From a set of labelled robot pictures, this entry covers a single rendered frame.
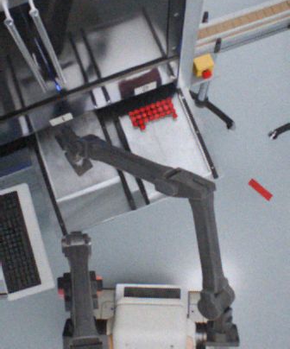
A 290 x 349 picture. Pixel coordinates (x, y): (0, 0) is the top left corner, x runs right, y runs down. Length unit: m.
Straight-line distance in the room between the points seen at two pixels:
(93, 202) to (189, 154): 0.42
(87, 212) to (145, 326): 0.67
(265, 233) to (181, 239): 0.48
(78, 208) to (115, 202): 0.15
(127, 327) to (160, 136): 0.87
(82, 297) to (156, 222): 1.57
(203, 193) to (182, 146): 0.63
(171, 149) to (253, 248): 1.06
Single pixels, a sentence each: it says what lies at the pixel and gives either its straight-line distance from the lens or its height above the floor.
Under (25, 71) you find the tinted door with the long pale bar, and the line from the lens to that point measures 1.49.
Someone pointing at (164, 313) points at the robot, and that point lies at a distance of 1.43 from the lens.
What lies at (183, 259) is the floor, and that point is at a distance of 2.78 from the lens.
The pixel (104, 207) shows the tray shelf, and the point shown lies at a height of 0.88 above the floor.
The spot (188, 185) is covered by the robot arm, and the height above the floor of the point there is 1.44.
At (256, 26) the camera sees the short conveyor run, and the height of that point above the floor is 0.93.
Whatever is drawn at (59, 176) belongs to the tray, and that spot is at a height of 0.88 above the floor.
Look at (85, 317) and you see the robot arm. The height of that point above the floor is 1.55.
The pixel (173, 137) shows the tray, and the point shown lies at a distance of 1.98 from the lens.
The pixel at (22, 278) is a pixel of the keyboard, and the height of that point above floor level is 0.83.
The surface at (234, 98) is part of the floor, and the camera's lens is 3.01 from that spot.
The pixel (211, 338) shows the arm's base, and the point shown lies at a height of 1.21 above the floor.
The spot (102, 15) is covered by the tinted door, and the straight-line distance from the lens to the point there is 1.35.
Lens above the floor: 2.77
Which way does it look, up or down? 75 degrees down
